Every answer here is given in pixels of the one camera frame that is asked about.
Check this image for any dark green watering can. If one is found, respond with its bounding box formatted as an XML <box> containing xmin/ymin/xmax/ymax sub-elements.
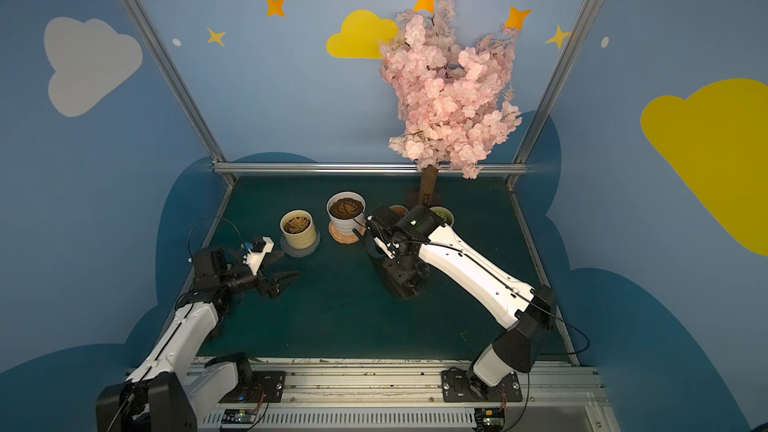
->
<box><xmin>354</xmin><ymin>231</ymin><xmax>430</xmax><ymax>300</ymax></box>

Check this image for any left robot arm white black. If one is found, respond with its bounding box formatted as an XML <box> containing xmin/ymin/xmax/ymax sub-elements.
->
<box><xmin>95</xmin><ymin>237</ymin><xmax>297</xmax><ymax>431</ymax></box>

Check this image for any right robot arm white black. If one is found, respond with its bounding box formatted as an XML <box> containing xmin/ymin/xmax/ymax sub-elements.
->
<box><xmin>364</xmin><ymin>206</ymin><xmax>557</xmax><ymax>392</ymax></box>

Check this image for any small beige succulent pot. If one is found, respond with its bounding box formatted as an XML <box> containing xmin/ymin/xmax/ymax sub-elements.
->
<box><xmin>389</xmin><ymin>205</ymin><xmax>409</xmax><ymax>218</ymax></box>

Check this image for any pale green succulent pot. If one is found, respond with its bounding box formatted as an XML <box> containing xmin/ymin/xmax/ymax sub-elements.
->
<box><xmin>430</xmin><ymin>206</ymin><xmax>455</xmax><ymax>226</ymax></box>

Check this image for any yellow ribbed succulent pot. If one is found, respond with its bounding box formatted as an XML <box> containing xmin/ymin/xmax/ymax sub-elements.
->
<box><xmin>280</xmin><ymin>210</ymin><xmax>317</xmax><ymax>250</ymax></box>

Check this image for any white ribbed succulent pot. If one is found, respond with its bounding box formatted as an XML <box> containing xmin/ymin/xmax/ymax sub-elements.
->
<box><xmin>326</xmin><ymin>192</ymin><xmax>366</xmax><ymax>237</ymax></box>

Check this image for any grey saucer under yellow pot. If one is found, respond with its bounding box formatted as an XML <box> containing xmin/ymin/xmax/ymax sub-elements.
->
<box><xmin>280</xmin><ymin>227</ymin><xmax>321</xmax><ymax>258</ymax></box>

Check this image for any pink saucer under white pot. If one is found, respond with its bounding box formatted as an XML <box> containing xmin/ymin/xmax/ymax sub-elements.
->
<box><xmin>329</xmin><ymin>217</ymin><xmax>366</xmax><ymax>245</ymax></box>

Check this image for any left circuit board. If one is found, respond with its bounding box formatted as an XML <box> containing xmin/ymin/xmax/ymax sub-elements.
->
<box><xmin>220</xmin><ymin>409</ymin><xmax>259</xmax><ymax>427</ymax></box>

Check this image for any circuit board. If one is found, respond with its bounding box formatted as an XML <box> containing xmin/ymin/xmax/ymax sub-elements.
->
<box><xmin>220</xmin><ymin>409</ymin><xmax>259</xmax><ymax>427</ymax></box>
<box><xmin>473</xmin><ymin>408</ymin><xmax>506</xmax><ymax>432</ymax></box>

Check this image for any pink cherry blossom tree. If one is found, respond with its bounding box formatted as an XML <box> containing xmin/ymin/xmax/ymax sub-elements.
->
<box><xmin>380</xmin><ymin>0</ymin><xmax>526</xmax><ymax>206</ymax></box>

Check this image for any right circuit board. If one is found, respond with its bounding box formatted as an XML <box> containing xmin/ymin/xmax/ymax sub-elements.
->
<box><xmin>473</xmin><ymin>408</ymin><xmax>506</xmax><ymax>432</ymax></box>

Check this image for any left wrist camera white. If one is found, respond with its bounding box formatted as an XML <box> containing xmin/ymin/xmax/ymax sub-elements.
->
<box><xmin>243</xmin><ymin>236</ymin><xmax>274</xmax><ymax>276</ymax></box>

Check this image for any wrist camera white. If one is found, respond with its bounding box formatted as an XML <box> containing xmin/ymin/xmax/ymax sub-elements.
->
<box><xmin>243</xmin><ymin>236</ymin><xmax>274</xmax><ymax>276</ymax></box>
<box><xmin>373</xmin><ymin>234</ymin><xmax>397</xmax><ymax>260</ymax></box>

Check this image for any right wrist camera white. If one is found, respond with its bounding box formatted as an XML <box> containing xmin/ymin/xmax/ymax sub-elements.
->
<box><xmin>373</xmin><ymin>234</ymin><xmax>397</xmax><ymax>260</ymax></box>

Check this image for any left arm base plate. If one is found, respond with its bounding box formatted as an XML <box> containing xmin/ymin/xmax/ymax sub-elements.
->
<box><xmin>220</xmin><ymin>370</ymin><xmax>286</xmax><ymax>404</ymax></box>

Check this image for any aluminium front rail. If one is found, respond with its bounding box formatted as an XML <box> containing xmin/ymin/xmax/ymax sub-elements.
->
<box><xmin>183</xmin><ymin>357</ymin><xmax>618</xmax><ymax>431</ymax></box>

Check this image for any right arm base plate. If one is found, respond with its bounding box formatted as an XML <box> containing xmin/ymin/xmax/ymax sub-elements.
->
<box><xmin>440</xmin><ymin>367</ymin><xmax>524</xmax><ymax>403</ymax></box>

